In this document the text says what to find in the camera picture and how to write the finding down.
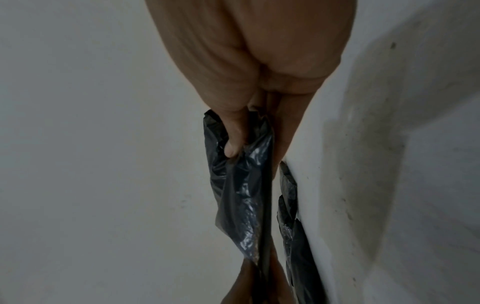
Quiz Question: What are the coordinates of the person's right hand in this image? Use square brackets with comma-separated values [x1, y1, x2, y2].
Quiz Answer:
[144, 0, 358, 180]

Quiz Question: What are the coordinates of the person's left hand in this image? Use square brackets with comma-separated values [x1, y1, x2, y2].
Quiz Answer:
[221, 246, 297, 304]

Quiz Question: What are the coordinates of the black packet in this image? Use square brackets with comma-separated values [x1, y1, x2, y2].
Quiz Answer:
[276, 160, 329, 304]

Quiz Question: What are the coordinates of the row of black plastic packets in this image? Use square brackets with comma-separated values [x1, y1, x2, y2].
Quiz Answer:
[202, 108, 276, 286]

